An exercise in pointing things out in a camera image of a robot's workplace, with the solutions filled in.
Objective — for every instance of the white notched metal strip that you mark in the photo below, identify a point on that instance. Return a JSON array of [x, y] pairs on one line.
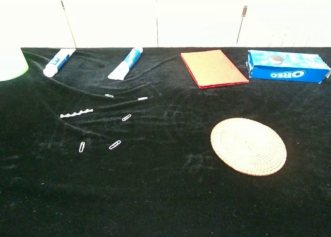
[[76, 113]]

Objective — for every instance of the paperclip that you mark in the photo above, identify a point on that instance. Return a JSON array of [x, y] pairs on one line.
[[82, 146], [142, 98], [126, 117], [109, 95], [114, 144]]

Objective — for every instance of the blue white toothpaste tube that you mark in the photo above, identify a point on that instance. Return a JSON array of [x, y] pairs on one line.
[[126, 63], [58, 61]]

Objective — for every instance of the red folded cloth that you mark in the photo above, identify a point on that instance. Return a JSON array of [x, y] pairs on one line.
[[214, 67]]

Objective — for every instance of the black velvet tablecloth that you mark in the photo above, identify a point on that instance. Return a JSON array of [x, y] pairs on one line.
[[165, 195]]

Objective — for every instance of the round woven straw coaster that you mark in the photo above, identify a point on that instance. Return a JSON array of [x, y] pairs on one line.
[[248, 146]]

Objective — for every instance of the metal door hinge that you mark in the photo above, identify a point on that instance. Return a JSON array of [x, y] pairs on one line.
[[244, 10]]

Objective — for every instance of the blue Oreo cookie box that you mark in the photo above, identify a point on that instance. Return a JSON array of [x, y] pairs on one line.
[[287, 66]]

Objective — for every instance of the white green plastic bowl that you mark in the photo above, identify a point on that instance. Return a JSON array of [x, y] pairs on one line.
[[10, 66]]

